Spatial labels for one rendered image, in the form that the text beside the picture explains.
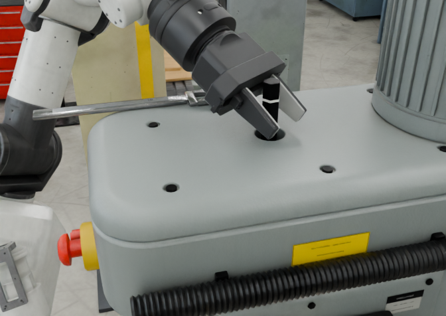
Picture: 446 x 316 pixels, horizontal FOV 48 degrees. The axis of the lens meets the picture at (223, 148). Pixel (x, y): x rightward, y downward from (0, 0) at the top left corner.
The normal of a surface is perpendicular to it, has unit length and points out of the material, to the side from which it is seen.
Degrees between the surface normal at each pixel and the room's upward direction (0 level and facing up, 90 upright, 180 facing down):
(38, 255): 58
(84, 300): 0
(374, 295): 90
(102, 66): 90
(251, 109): 90
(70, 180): 0
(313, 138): 0
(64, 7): 105
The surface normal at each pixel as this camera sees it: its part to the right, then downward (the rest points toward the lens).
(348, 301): 0.24, 0.49
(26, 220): 0.50, -0.11
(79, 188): 0.00, -0.86
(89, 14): 0.41, 0.64
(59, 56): 0.58, 0.29
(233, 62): 0.38, -0.58
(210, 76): -0.64, 0.39
